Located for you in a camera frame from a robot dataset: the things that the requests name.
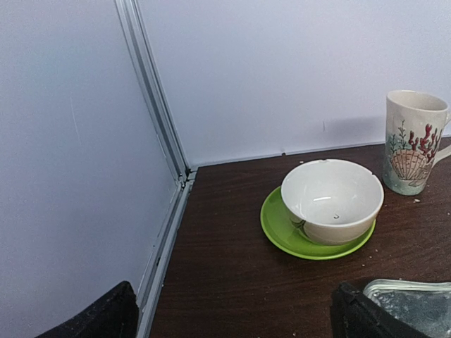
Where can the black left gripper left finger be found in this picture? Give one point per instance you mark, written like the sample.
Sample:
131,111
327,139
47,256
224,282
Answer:
112,315

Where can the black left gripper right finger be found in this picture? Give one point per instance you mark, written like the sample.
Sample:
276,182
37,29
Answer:
352,314

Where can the bunny tin lid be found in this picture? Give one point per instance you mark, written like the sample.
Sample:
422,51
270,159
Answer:
423,306

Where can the white ceramic bowl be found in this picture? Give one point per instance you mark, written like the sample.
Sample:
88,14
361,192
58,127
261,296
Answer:
332,201

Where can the green saucer plate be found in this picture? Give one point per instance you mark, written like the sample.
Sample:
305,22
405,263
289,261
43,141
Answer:
280,231

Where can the seashell coral mug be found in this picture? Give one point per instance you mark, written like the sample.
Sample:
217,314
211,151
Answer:
415,122

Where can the left aluminium frame post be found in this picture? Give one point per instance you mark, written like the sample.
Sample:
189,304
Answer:
142,58

